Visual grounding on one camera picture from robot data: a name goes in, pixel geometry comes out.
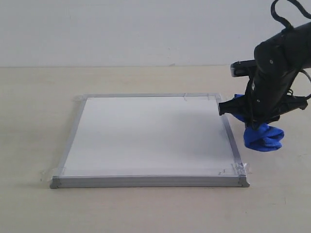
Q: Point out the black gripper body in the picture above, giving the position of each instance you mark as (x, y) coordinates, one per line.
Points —
(264, 98)

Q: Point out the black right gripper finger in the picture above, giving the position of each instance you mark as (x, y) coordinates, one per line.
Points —
(290, 103)

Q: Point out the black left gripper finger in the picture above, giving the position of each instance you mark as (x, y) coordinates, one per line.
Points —
(233, 106)

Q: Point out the blue microfiber cloth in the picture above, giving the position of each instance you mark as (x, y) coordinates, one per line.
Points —
(264, 139)

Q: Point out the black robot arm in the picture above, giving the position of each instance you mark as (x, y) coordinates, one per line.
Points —
(276, 64)

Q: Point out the white aluminium-framed whiteboard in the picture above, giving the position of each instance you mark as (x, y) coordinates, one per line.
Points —
(148, 140)

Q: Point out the clear tape back-right corner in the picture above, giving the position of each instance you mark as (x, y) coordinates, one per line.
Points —
(202, 96)

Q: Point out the clear tape front-right corner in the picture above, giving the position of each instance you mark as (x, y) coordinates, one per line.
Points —
(236, 169)

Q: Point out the clear tape back-left corner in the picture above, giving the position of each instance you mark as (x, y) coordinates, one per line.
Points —
(80, 98)

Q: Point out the clear tape front-left corner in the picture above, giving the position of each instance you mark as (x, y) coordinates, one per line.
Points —
(48, 174)

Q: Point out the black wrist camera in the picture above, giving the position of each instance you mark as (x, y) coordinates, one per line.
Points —
(243, 68)

